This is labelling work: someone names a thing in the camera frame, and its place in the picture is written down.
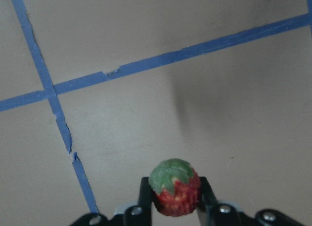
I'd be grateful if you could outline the strawberry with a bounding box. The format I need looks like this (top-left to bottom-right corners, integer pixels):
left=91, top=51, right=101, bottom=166
left=148, top=158, right=201, bottom=217

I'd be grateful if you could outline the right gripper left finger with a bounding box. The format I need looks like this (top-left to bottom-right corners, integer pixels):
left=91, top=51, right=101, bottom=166
left=72, top=177, right=153, bottom=226

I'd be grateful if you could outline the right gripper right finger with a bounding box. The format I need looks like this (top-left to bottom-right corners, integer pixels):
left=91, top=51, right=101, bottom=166
left=197, top=177, right=303, bottom=226

